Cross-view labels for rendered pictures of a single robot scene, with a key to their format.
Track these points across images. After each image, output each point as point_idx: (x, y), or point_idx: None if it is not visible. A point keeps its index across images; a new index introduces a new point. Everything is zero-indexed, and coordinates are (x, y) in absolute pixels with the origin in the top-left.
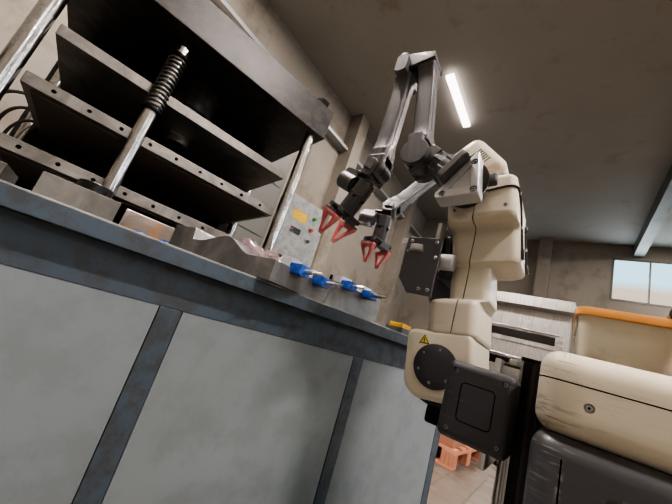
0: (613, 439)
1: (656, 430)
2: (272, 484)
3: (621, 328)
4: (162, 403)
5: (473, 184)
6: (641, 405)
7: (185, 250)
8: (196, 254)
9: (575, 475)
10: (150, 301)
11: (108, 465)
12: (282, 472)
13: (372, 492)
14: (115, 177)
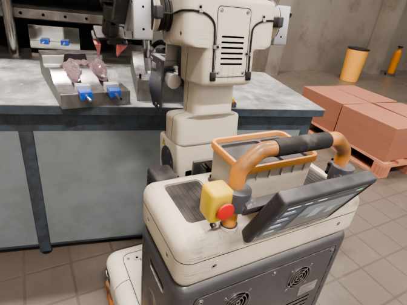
0: (152, 236)
1: (158, 239)
2: (135, 201)
3: (223, 163)
4: (48, 172)
5: (132, 29)
6: (156, 226)
7: (5, 104)
8: (13, 104)
9: (146, 245)
10: (11, 130)
11: (38, 196)
12: (140, 196)
13: None
14: (5, 5)
